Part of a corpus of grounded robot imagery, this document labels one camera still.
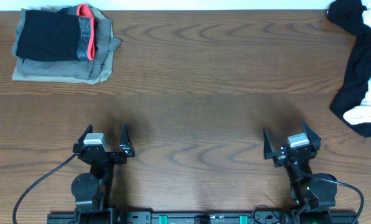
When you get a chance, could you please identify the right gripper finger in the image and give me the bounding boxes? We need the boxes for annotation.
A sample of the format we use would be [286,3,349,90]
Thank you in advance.
[301,119,321,146]
[263,130,282,160]

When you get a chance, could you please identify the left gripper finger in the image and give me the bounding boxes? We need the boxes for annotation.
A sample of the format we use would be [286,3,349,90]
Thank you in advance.
[119,124,132,152]
[75,124,93,146]

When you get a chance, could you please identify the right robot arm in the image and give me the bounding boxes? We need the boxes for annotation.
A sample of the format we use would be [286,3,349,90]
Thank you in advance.
[263,121,337,223]

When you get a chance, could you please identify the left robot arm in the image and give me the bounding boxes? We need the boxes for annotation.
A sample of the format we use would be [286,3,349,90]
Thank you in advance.
[71,125,135,224]

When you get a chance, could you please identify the folded grey garment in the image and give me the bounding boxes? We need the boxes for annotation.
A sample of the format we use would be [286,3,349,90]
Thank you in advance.
[11,4,123,82]

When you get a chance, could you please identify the folded black garment red band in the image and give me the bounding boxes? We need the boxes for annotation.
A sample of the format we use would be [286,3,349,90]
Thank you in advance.
[15,4,96,62]

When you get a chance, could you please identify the crumpled black garment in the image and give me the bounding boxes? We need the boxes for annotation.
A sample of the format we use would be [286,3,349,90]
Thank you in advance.
[327,0,371,137]

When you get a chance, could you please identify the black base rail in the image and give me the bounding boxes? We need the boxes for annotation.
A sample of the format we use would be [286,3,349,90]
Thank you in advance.
[47,208,359,224]

